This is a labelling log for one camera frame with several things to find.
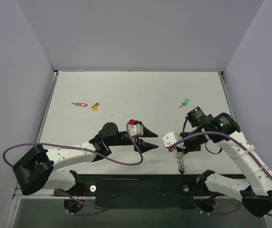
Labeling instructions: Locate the silver spiked keyring disc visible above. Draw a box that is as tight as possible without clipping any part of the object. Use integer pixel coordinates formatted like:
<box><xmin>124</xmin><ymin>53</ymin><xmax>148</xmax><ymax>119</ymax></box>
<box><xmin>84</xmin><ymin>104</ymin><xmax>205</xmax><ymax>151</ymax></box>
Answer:
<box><xmin>176</xmin><ymin>152</ymin><xmax>185</xmax><ymax>174</ymax></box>

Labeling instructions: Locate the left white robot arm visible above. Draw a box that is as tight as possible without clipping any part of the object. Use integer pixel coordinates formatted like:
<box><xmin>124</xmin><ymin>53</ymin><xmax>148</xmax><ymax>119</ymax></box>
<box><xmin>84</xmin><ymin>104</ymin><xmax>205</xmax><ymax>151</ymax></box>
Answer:
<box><xmin>12</xmin><ymin>120</ymin><xmax>158</xmax><ymax>196</ymax></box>

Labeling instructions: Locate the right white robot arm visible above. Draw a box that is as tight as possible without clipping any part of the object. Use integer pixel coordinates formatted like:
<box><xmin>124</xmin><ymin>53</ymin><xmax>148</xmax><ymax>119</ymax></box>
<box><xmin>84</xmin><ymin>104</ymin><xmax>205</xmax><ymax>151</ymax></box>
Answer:
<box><xmin>163</xmin><ymin>107</ymin><xmax>272</xmax><ymax>218</ymax></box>

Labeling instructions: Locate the yellow capped key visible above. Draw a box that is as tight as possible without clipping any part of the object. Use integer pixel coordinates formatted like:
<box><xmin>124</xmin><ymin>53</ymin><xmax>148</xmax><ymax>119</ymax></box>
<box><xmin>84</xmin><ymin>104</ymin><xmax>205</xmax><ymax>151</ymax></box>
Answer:
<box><xmin>91</xmin><ymin>102</ymin><xmax>100</xmax><ymax>111</ymax></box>

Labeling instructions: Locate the green capped key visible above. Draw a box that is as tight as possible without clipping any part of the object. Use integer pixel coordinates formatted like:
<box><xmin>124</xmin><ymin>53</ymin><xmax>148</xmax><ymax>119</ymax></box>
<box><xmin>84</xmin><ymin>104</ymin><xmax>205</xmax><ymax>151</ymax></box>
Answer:
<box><xmin>180</xmin><ymin>99</ymin><xmax>189</xmax><ymax>108</ymax></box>

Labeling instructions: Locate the red tag key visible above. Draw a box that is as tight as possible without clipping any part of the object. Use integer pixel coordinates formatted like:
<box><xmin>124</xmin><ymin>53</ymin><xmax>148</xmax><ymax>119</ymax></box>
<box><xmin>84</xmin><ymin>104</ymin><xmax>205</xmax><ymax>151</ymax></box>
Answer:
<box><xmin>71</xmin><ymin>103</ymin><xmax>88</xmax><ymax>107</ymax></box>

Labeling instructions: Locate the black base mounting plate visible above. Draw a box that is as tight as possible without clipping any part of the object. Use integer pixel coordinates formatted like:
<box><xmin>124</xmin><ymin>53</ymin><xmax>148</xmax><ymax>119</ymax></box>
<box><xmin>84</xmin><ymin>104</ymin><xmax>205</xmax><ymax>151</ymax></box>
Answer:
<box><xmin>68</xmin><ymin>174</ymin><xmax>213</xmax><ymax>209</ymax></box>

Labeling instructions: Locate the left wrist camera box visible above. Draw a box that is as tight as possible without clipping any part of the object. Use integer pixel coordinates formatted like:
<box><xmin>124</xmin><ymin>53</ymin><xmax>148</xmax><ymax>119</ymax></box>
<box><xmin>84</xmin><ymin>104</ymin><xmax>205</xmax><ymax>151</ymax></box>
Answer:
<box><xmin>126</xmin><ymin>119</ymin><xmax>144</xmax><ymax>139</ymax></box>

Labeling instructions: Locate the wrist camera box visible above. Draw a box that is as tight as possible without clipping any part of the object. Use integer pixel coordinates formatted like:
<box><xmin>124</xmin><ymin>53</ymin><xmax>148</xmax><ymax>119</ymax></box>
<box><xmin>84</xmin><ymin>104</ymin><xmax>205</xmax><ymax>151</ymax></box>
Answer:
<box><xmin>126</xmin><ymin>119</ymin><xmax>144</xmax><ymax>139</ymax></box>
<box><xmin>162</xmin><ymin>132</ymin><xmax>181</xmax><ymax>149</ymax></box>

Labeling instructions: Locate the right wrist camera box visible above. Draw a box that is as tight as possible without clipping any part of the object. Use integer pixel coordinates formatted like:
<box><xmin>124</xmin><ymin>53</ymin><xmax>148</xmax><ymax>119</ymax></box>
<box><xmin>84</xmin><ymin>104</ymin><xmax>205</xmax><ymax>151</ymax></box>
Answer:
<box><xmin>162</xmin><ymin>132</ymin><xmax>181</xmax><ymax>149</ymax></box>

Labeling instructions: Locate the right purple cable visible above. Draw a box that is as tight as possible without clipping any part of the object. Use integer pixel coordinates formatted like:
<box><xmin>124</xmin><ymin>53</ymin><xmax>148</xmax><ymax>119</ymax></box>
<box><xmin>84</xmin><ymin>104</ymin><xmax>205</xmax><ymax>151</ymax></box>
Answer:
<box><xmin>169</xmin><ymin>132</ymin><xmax>272</xmax><ymax>223</ymax></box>

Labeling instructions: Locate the aluminium frame rail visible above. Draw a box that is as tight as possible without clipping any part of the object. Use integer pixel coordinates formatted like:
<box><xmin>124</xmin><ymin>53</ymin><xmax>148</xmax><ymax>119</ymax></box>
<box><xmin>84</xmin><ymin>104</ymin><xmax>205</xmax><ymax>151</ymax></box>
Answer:
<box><xmin>13</xmin><ymin>178</ymin><xmax>268</xmax><ymax>200</ymax></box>

